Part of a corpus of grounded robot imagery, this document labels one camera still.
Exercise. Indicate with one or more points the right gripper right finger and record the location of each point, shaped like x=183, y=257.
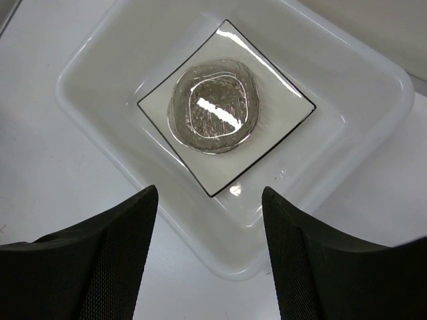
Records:
x=323, y=273

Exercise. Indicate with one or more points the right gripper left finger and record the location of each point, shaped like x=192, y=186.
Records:
x=91, y=270

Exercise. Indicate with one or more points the square white plate black rim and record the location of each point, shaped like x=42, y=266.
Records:
x=283, y=107

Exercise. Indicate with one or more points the clear glass dish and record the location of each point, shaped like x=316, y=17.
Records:
x=215, y=106

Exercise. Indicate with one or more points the white plastic bin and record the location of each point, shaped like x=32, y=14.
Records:
x=360, y=97

